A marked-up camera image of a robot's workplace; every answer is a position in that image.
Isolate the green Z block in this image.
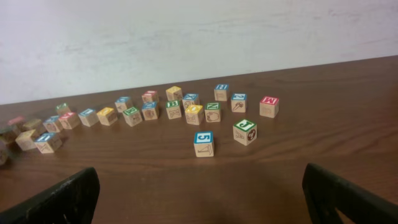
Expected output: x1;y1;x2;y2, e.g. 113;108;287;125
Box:
55;103;71;116

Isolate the yellow S block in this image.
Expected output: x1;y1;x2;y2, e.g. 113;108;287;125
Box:
16;129;39;151

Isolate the yellow o block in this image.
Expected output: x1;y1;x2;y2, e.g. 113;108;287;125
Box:
185;105;204;125
96;107;118;126

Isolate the blue L block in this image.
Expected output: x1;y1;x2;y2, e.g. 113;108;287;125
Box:
78;108;99;127

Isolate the red U block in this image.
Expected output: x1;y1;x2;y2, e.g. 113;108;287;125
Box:
7;116;25;131

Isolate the blue Z block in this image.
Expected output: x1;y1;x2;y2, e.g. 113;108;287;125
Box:
231;93;247;113

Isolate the blue 5 block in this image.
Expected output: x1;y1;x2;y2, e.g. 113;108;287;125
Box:
194;131;215;157

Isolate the blue H block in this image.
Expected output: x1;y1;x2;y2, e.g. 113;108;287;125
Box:
214;84;229;101

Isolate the green J block left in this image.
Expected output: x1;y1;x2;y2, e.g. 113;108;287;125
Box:
0;125;21;145

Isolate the blue D block lower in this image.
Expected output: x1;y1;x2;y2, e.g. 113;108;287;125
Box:
142;101;159;121

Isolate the green N block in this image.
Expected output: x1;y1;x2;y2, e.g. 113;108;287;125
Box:
205;102;221;123

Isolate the yellow block upper left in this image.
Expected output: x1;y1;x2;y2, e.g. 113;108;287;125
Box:
22;118;47;135

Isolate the blue X block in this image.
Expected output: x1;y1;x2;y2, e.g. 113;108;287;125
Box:
182;93;200;109

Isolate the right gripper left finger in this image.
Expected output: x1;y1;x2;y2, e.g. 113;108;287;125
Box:
1;167;100;224

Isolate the blue D block top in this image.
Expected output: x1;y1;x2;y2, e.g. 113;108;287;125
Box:
115;96;133;113

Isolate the green J block right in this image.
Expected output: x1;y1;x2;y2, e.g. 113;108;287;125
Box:
233;119;257;146

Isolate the blue d block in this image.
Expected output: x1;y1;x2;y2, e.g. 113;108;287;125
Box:
115;96;133;113
142;101;159;121

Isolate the blue P block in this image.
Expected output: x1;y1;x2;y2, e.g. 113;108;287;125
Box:
43;115;63;133

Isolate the red M block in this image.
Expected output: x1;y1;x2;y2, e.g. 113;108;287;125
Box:
259;96;279;118

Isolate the red I block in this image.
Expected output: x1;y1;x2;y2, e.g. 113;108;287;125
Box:
142;90;159;103

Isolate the blue T block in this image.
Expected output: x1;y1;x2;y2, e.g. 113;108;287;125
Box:
34;133;62;154

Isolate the green B block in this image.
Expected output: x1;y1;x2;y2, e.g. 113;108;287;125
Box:
166;100;182;119

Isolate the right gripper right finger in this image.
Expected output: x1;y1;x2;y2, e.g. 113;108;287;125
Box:
302;163;397;223

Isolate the yellow block top right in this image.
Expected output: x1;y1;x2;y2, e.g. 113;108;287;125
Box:
165;86;183;101

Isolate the green j block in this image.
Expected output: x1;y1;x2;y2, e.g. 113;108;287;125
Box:
233;119;257;146
0;125;21;145

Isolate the green R block upper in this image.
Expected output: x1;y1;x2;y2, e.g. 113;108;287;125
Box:
123;106;142;127

